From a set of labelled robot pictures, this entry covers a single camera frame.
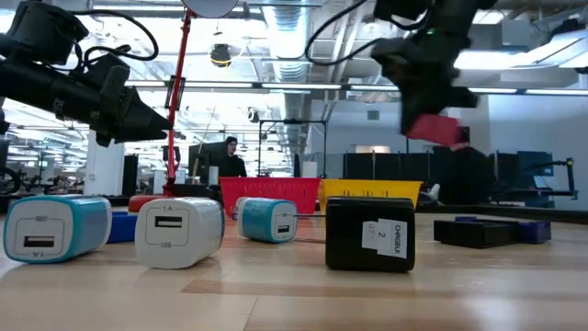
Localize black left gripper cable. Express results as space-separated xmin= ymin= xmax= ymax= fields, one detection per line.
xmin=68 ymin=8 xmax=160 ymax=65

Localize black tall cabinet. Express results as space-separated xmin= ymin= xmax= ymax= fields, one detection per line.
xmin=121 ymin=154 xmax=139 ymax=198

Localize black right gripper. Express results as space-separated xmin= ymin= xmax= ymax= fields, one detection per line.
xmin=370 ymin=36 xmax=479 ymax=138

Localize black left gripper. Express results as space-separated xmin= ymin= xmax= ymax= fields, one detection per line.
xmin=57 ymin=77 xmax=174 ymax=148

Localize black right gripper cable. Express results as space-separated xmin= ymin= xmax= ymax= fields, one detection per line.
xmin=304 ymin=0 xmax=382 ymax=65

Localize black computer monitor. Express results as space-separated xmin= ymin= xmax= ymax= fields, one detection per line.
xmin=187 ymin=141 xmax=226 ymax=185

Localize red desk lamp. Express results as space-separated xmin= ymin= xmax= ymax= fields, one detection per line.
xmin=128 ymin=0 xmax=240 ymax=213

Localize blue black workstation rig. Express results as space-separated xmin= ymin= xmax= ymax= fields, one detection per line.
xmin=489 ymin=150 xmax=580 ymax=209

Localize red plastic basket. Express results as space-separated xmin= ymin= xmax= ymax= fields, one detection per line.
xmin=219 ymin=177 xmax=322 ymax=218

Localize red card wallet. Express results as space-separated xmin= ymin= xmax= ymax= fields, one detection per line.
xmin=405 ymin=113 xmax=466 ymax=148

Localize person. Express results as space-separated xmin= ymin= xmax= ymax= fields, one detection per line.
xmin=219 ymin=135 xmax=248 ymax=178
xmin=438 ymin=131 xmax=495 ymax=206

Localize teal white USB charger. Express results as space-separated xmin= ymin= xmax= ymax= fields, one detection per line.
xmin=234 ymin=196 xmax=300 ymax=245
xmin=3 ymin=194 xmax=113 ymax=265

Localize black card wallet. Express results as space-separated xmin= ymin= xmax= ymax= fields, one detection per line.
xmin=433 ymin=218 xmax=523 ymax=250

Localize black labelled wall charger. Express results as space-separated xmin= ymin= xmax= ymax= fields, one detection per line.
xmin=293 ymin=196 xmax=417 ymax=274

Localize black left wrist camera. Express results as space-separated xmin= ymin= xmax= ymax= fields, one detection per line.
xmin=85 ymin=51 xmax=132 ymax=93

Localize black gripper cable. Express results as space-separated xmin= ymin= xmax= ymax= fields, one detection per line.
xmin=68 ymin=8 xmax=160 ymax=65
xmin=304 ymin=0 xmax=382 ymax=65

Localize black hanging ceiling sensor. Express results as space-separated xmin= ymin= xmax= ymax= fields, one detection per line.
xmin=209 ymin=43 xmax=233 ymax=69

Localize black partition panels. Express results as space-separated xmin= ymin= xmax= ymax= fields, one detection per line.
xmin=342 ymin=151 xmax=445 ymax=181

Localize yellow plastic basket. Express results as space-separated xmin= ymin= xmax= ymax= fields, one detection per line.
xmin=318 ymin=178 xmax=424 ymax=215

